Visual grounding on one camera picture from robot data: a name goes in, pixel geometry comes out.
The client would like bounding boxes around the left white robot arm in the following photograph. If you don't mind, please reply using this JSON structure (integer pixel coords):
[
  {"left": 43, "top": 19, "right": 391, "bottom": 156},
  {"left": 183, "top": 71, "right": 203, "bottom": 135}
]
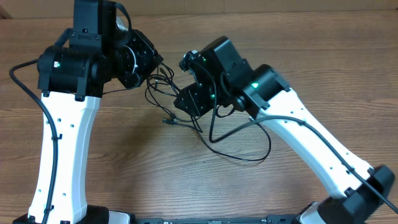
[{"left": 16, "top": 0, "right": 163, "bottom": 224}]

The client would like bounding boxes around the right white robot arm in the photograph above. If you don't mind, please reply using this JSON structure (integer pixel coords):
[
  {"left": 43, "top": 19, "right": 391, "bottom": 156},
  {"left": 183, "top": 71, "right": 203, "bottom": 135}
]
[{"left": 174, "top": 36, "right": 395, "bottom": 223}]

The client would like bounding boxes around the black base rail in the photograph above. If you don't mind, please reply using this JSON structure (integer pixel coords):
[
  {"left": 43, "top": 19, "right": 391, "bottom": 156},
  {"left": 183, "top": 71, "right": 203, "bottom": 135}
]
[{"left": 132, "top": 214, "right": 297, "bottom": 224}]

